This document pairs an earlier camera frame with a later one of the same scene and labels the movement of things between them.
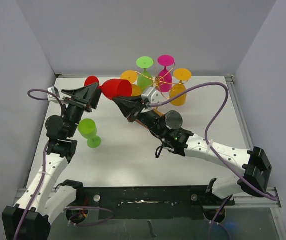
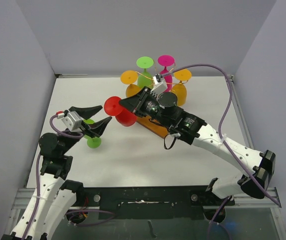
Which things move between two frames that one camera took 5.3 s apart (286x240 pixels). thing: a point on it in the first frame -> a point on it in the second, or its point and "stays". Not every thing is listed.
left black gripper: x=84 y=97 -> x=95 y=129
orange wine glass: x=132 y=76 stays
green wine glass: x=144 y=79 stays
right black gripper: x=131 y=106 stays
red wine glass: x=112 y=88 -> x=123 y=116
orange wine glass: x=180 y=74 stays
